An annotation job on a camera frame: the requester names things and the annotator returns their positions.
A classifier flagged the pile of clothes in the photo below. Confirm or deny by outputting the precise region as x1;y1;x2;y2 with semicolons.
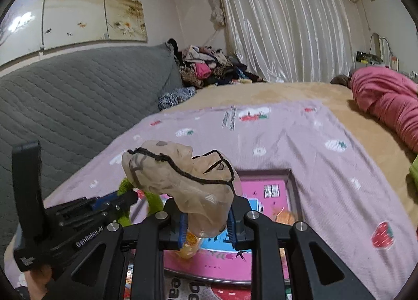
166;39;266;89

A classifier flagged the green blanket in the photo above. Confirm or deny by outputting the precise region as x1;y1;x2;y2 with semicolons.
408;153;418;186

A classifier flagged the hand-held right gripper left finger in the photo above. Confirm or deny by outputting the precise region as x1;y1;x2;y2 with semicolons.
49;195;188;300

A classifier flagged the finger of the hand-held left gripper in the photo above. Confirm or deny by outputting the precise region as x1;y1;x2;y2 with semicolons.
88;189;138;211
98;205;131;222

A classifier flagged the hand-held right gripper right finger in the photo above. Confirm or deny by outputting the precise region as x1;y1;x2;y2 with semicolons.
228;195;376;300

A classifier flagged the dark bag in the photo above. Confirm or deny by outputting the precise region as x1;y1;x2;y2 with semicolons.
355;51;382;65

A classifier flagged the white curtain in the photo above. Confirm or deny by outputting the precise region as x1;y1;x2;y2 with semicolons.
202;0;355;83

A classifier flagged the green fuzzy ring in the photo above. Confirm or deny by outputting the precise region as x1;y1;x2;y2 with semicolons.
116;177;165;227

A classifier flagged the person's left hand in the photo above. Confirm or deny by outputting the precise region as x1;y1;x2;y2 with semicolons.
28;267;54;300

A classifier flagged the beige plush toy with glasses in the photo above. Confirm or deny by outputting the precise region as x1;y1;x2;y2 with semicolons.
121;140;236;238

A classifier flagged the yellow snack packet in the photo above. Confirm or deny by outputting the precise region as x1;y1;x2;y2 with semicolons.
178;233;200;259

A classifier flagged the grey shallow box pink inside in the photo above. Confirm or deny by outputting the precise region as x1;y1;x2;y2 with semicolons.
129;169;303;287

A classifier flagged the metal frame chair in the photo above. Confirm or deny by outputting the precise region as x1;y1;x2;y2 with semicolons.
369;33;392;65

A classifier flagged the floral wall painting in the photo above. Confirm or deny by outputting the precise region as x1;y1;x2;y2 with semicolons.
0;0;149;65

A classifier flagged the orange cracker packet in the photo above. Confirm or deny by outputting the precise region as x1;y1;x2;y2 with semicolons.
272;207;299;225

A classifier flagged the pink printed bedsheet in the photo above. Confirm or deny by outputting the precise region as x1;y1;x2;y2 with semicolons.
3;99;412;300

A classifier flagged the blue patterned cloth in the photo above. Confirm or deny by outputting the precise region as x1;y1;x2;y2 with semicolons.
158;87;196;111

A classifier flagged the hanging curtain tie ornament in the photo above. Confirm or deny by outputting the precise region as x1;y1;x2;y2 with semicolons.
211;8;225;26

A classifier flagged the pink quilt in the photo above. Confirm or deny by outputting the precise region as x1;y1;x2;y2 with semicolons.
348;67;418;153

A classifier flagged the grey quilted headboard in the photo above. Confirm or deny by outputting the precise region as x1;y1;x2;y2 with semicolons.
0;43;183;255

